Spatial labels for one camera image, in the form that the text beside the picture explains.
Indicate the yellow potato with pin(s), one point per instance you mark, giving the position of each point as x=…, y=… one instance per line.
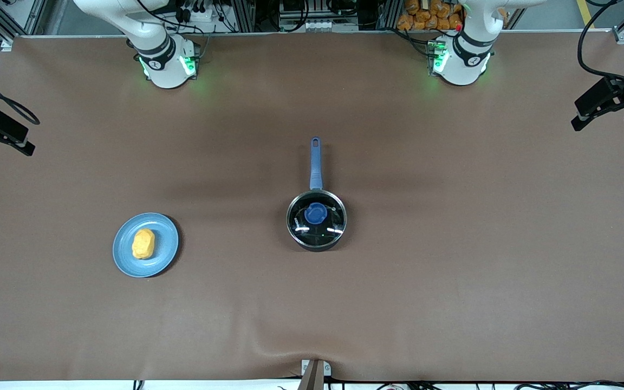
x=143, y=244

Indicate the glass lid with blue knob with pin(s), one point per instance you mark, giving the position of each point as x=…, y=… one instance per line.
x=316, y=214

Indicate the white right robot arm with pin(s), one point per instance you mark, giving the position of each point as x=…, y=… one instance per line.
x=166, y=59

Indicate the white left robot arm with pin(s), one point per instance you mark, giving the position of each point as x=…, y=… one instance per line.
x=466, y=65

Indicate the bag of orange snacks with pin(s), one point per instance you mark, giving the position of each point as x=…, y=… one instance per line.
x=426, y=19

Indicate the blue round plate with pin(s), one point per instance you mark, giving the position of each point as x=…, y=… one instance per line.
x=161, y=255

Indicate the brown table cover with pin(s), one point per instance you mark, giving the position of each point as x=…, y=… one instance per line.
x=453, y=298

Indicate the white power strip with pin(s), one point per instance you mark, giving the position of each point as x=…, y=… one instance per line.
x=320, y=25

